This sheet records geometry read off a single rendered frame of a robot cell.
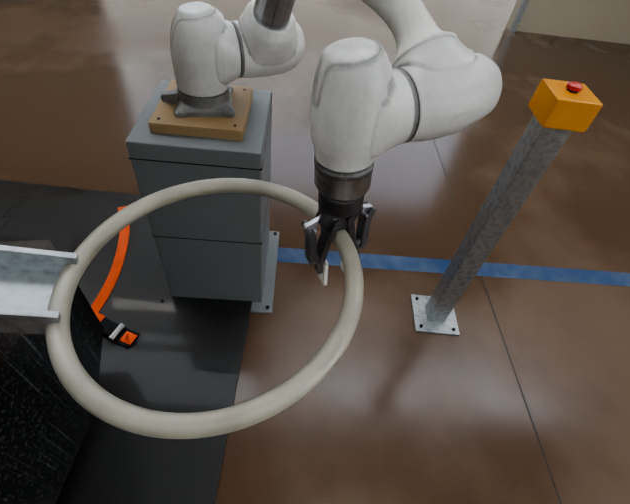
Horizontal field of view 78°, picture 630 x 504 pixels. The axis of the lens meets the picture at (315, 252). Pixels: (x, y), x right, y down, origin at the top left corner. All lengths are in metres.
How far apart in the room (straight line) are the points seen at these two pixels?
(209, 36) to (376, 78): 0.78
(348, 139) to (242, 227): 0.94
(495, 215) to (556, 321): 0.92
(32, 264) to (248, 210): 0.76
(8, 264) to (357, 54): 0.60
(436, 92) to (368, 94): 0.11
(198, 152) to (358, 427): 1.11
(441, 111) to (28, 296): 0.66
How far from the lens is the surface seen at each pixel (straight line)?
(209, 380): 1.62
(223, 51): 1.25
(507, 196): 1.37
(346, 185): 0.57
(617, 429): 2.07
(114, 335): 1.76
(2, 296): 0.75
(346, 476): 1.54
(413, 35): 0.64
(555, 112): 1.22
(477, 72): 0.62
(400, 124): 0.55
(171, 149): 1.26
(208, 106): 1.30
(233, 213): 1.38
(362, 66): 0.50
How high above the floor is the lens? 1.49
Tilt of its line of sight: 48 degrees down
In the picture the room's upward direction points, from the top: 9 degrees clockwise
